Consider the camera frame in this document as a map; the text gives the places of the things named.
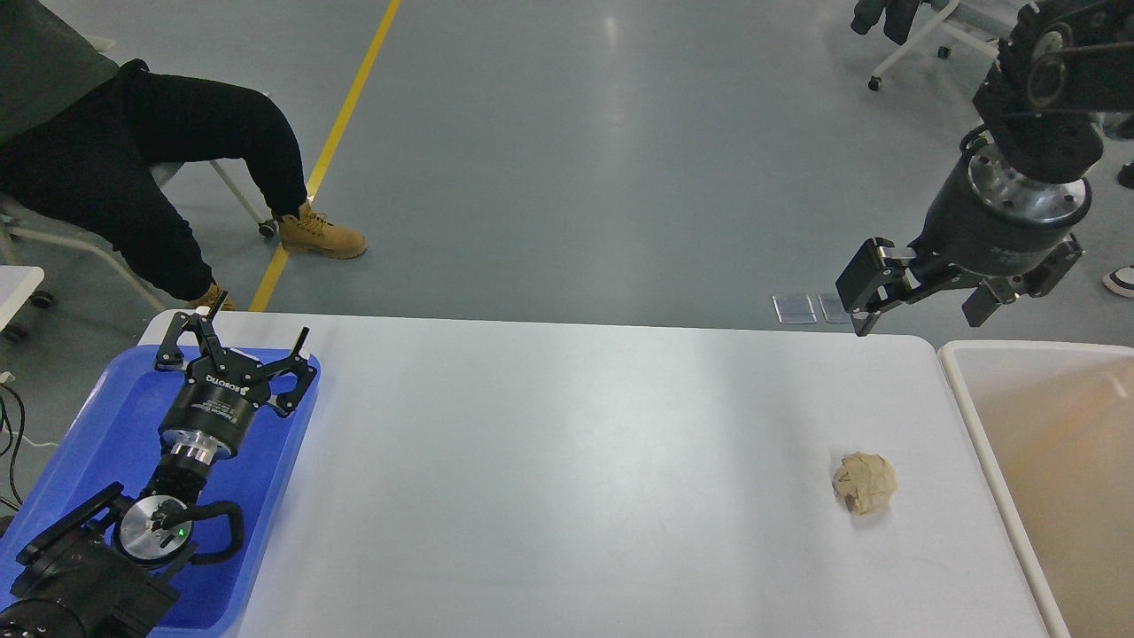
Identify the white plastic bin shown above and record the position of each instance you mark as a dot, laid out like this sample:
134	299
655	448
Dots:
1052	424

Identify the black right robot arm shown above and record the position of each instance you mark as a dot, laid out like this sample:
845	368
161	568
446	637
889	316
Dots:
1064	62

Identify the tan boot behind table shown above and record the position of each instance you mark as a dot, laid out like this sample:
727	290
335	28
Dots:
213	297

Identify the right floor socket cover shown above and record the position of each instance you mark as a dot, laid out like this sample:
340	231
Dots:
832	309

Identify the white sneaker at edge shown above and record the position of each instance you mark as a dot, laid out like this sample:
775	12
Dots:
1120	282

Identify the black shoe at edge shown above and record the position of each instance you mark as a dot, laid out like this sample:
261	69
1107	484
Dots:
1125	176

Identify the white side table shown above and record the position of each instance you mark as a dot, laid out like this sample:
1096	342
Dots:
18	283

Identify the blue plastic tray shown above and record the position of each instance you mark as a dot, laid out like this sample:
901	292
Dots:
114	438

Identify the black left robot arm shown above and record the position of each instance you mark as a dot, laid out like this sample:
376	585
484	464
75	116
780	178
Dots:
154	514

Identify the dark jacket on chair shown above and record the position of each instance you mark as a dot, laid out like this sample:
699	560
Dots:
897	18

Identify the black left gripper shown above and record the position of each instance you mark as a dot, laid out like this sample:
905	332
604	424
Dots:
214	410

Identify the tan boot on floor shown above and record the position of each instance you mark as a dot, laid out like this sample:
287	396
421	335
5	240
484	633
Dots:
307	231

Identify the brown paper ball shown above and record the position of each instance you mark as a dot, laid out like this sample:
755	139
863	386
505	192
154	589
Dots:
865	483

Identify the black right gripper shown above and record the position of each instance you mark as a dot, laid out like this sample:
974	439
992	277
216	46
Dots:
988	218

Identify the floor socket cover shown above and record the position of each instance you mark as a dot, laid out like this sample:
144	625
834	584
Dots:
794	309
832	309

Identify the seated person in black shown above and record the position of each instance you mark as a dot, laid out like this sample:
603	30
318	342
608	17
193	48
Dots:
81	134

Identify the left floor socket cover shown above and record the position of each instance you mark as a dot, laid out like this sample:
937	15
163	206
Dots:
794	309

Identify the white office chair right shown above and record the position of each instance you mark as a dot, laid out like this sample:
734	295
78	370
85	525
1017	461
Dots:
975	25

